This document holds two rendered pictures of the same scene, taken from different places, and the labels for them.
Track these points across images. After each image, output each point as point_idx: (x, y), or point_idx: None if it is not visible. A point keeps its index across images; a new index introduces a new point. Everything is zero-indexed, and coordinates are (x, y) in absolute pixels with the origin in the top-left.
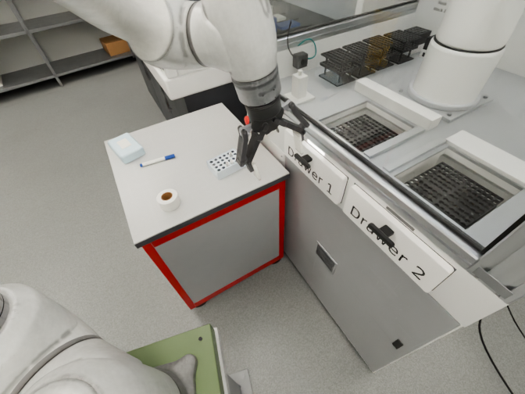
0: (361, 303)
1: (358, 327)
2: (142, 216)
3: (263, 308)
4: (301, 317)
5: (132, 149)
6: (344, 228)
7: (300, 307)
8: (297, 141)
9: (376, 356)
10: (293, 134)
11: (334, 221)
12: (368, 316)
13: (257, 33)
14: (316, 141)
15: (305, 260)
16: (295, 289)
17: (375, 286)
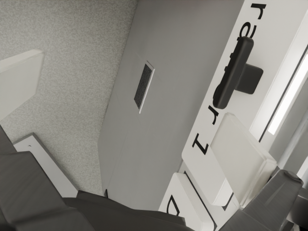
0: (120, 150)
1: (110, 134)
2: None
3: (60, 5)
4: (89, 53)
5: None
6: (165, 149)
7: (98, 44)
8: (232, 159)
9: (101, 156)
10: (253, 153)
11: (171, 125)
12: (115, 158)
13: None
14: (303, 109)
15: (140, 34)
16: (113, 24)
17: (129, 188)
